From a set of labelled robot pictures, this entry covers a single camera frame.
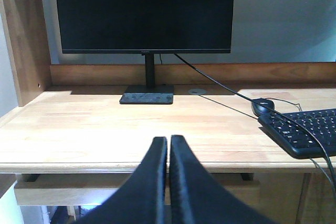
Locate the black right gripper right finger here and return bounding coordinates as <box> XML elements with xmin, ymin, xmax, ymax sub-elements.
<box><xmin>170</xmin><ymin>135</ymin><xmax>272</xmax><ymax>223</ymax></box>

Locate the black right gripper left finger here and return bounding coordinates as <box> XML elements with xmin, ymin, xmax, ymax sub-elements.
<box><xmin>75</xmin><ymin>137</ymin><xmax>167</xmax><ymax>223</ymax></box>

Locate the black computer mouse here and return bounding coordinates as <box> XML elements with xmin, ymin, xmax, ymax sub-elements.
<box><xmin>251</xmin><ymin>98</ymin><xmax>275</xmax><ymax>116</ymax></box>

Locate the wooden desk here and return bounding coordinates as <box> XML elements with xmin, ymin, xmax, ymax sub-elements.
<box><xmin>1</xmin><ymin>0</ymin><xmax>335</xmax><ymax>223</ymax></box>

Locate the wooden keyboard drawer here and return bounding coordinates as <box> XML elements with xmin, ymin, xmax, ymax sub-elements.
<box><xmin>14</xmin><ymin>173</ymin><xmax>260</xmax><ymax>207</ymax></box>

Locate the black keyboard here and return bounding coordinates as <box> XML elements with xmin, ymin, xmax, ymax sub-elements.
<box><xmin>258</xmin><ymin>109</ymin><xmax>335</xmax><ymax>159</ymax></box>

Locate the black computer monitor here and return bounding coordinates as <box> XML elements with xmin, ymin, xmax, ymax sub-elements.
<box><xmin>56</xmin><ymin>0</ymin><xmax>234</xmax><ymax>104</ymax></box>

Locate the black monitor cable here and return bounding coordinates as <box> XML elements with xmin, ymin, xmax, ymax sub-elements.
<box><xmin>173</xmin><ymin>53</ymin><xmax>336</xmax><ymax>196</ymax></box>

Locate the thin mouse cable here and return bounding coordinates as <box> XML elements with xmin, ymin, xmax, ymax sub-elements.
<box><xmin>195</xmin><ymin>92</ymin><xmax>336</xmax><ymax>172</ymax></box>

